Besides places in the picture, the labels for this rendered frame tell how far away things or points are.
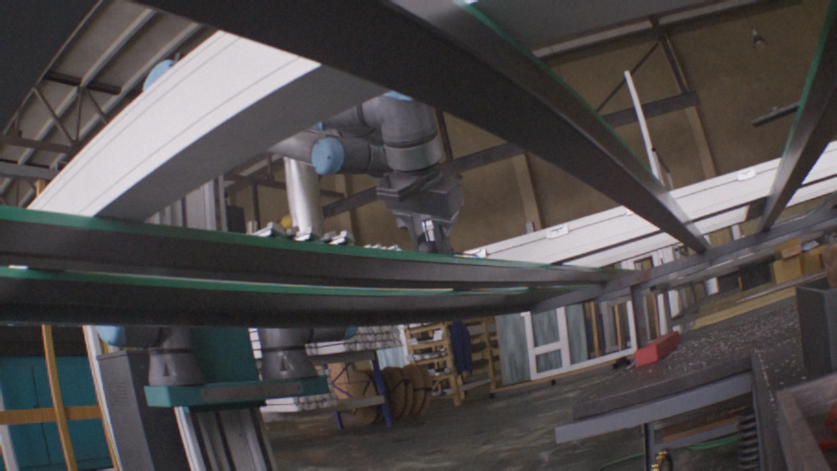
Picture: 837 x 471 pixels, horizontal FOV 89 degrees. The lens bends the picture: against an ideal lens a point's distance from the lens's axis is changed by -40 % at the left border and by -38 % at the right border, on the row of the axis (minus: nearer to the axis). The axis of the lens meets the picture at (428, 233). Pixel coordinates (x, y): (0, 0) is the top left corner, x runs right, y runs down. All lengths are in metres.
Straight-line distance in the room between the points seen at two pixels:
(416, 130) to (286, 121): 0.71
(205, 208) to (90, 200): 1.56
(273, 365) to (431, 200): 0.91
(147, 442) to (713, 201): 1.70
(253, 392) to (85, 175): 1.29
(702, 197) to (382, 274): 0.72
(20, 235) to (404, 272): 0.55
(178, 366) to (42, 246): 1.16
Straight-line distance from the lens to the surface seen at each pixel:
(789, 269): 2.34
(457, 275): 0.92
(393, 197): 1.07
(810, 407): 0.45
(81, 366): 4.65
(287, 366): 1.87
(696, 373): 1.00
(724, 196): 1.26
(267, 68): 0.33
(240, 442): 1.98
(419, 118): 1.06
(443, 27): 0.22
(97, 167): 0.50
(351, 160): 1.59
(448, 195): 1.11
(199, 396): 1.61
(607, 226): 1.29
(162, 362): 1.59
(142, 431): 1.91
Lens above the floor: 0.73
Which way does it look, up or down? 11 degrees up
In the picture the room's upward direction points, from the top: 11 degrees counter-clockwise
